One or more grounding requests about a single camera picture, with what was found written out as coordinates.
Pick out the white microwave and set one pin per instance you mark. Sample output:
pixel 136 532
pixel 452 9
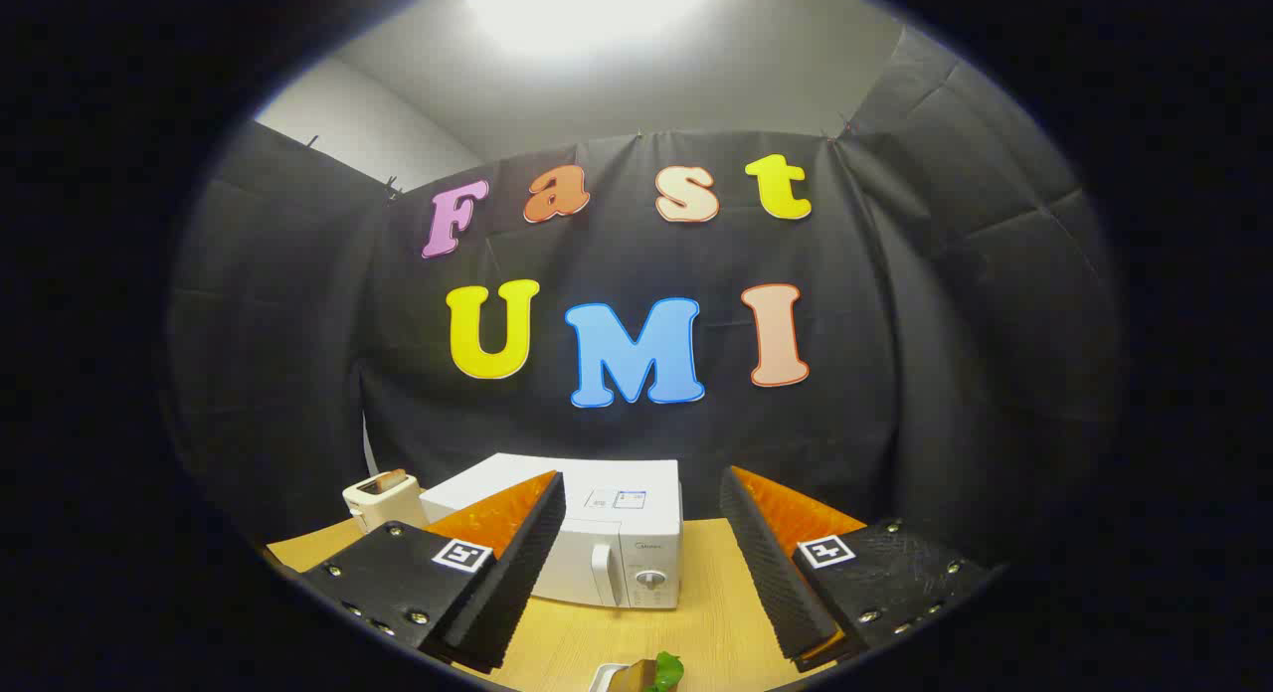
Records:
pixel 636 478

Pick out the white toaster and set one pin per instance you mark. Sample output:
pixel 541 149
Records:
pixel 383 510

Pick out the ceiling light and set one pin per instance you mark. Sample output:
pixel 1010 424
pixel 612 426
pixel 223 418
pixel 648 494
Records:
pixel 587 6

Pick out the toast slice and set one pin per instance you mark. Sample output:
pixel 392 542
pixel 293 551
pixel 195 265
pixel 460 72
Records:
pixel 383 481

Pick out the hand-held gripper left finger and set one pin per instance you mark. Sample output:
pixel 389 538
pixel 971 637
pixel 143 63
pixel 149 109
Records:
pixel 517 583

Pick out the white plate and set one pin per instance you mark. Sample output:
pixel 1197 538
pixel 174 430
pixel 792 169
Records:
pixel 603 680

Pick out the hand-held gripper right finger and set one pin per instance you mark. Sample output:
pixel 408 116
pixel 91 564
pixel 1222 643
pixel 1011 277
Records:
pixel 771 573

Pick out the brown bread lettuce sandwich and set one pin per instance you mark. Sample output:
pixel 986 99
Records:
pixel 651 674

